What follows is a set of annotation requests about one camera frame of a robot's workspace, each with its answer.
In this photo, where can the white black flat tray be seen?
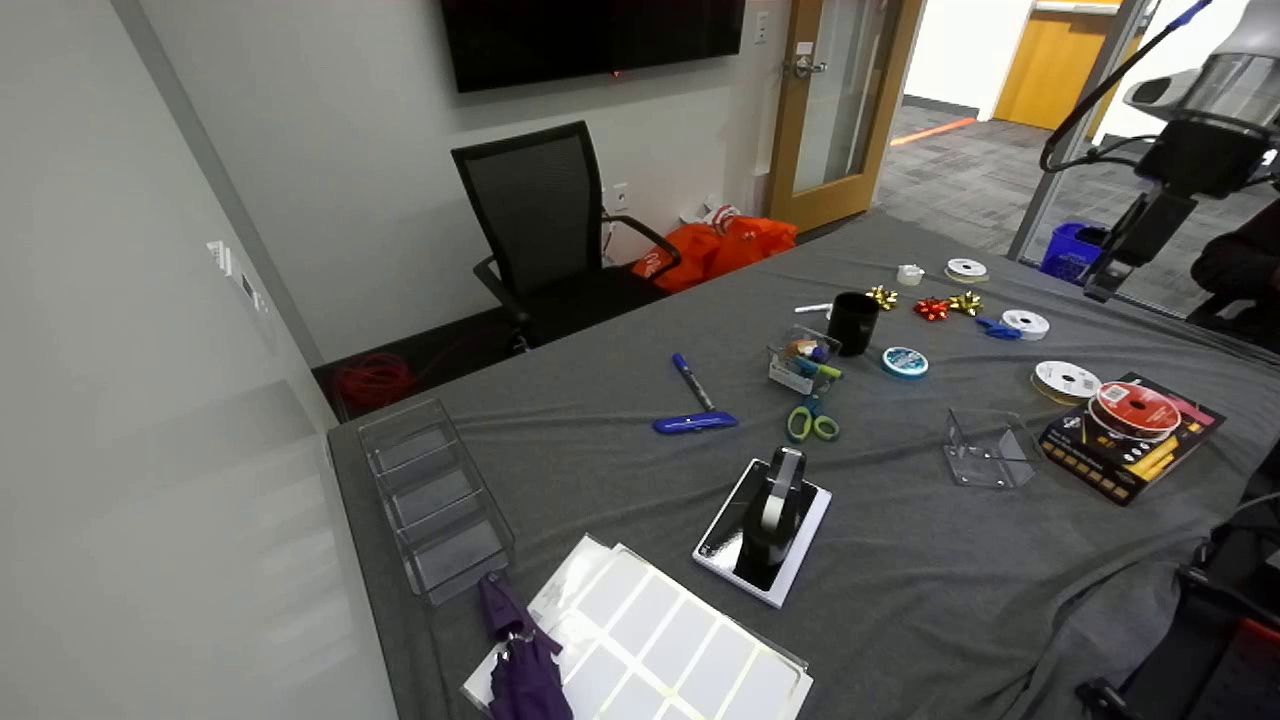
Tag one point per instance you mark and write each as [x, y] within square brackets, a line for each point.
[800, 553]

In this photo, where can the black tape dispenser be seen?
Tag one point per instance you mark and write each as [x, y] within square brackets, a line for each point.
[776, 503]

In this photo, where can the orange bag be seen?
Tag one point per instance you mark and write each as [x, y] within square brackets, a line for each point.
[720, 246]

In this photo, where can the grey table cloth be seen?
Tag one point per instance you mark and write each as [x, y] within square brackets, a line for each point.
[572, 426]

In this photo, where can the gold gift bow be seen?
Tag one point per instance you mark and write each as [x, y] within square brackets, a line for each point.
[883, 296]
[967, 302]

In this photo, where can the white ribbon spool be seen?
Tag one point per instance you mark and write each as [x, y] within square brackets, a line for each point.
[1066, 380]
[1026, 324]
[967, 268]

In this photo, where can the black ribbon box orange spool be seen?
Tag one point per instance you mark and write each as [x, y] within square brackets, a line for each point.
[1134, 436]

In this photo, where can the clear tape roll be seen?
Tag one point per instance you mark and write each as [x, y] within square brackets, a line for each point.
[909, 274]

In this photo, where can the wooden door with glass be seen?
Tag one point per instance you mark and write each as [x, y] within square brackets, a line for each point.
[840, 93]

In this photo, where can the purple cloth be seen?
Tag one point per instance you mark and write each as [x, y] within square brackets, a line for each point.
[523, 661]

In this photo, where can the blue rectangular bar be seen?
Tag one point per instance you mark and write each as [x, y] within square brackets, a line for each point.
[692, 421]

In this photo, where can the small clear acrylic stand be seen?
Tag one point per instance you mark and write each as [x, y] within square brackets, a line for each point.
[988, 456]

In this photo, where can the black equipment stand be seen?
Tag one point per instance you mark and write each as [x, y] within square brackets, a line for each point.
[1140, 235]

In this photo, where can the clear compartment organizer tray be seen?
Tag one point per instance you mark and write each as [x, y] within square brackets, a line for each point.
[432, 512]

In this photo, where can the silver marker with blue cap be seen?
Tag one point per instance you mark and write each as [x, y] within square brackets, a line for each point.
[692, 380]

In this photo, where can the blue bin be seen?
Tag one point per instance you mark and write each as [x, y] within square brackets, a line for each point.
[1072, 255]

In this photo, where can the clear acrylic pen container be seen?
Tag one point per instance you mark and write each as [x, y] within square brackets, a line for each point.
[788, 373]

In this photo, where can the black mug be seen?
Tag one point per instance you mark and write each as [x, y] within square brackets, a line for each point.
[852, 324]

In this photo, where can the white wall thermostat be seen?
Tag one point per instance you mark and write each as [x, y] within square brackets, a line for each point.
[226, 261]

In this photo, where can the round teal mint tin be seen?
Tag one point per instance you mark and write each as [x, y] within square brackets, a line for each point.
[907, 363]

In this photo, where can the black mesh office chair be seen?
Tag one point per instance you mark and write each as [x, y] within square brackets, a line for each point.
[533, 202]

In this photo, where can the red gift bow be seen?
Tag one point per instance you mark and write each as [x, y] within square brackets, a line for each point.
[928, 311]

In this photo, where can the black wall television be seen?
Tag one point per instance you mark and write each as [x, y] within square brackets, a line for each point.
[586, 37]

